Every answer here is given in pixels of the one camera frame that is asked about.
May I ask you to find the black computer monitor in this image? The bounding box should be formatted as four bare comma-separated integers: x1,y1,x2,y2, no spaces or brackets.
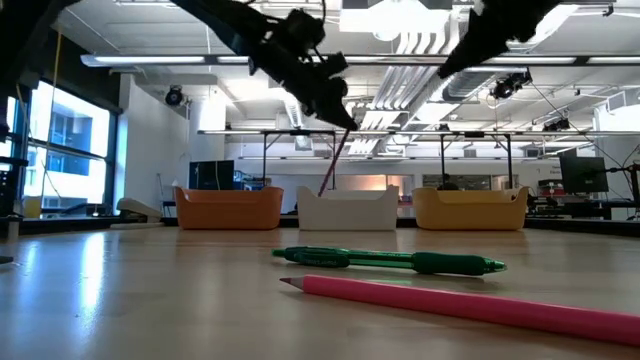
188,159,236,191

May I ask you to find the white plastic bin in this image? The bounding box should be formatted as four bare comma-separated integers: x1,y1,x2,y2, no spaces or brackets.
296,185,401,232

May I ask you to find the green mechanical pencil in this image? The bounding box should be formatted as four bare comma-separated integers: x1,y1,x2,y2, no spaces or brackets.
270,246,508,278

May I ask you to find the yellow cable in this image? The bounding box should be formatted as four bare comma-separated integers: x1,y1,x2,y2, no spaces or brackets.
39,29,65,201

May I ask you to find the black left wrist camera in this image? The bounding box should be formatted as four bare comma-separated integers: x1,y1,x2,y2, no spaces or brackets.
324,51,350,77

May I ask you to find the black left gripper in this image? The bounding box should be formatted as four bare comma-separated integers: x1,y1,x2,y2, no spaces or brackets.
286,53,359,133

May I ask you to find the black metal gantry frame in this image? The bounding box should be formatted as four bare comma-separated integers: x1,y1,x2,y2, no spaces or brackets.
439,130,514,190
260,129,338,190

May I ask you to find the black aluminium table frame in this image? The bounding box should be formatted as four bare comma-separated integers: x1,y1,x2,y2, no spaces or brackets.
0,213,640,238

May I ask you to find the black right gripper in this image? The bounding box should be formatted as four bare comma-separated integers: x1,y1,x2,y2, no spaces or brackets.
437,0,564,80

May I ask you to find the yellow plastic bin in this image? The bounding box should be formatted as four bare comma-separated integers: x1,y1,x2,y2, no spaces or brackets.
412,186,531,232

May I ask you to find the black ceiling spotlight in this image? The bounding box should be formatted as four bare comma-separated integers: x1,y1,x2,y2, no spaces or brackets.
542,117,571,133
489,69,534,100

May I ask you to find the red equipment box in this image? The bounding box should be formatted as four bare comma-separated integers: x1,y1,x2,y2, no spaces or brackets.
537,178,567,198

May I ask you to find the black monitor on arm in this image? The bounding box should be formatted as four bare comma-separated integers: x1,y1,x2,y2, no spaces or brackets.
558,148,610,195

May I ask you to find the orange plastic bin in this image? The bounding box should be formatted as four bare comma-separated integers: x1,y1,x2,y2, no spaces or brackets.
173,185,285,231

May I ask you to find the pink pencil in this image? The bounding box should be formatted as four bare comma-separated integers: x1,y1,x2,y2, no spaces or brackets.
279,274,640,349

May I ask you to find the yellow container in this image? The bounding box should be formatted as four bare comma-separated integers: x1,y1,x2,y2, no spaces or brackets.
21,195,44,219

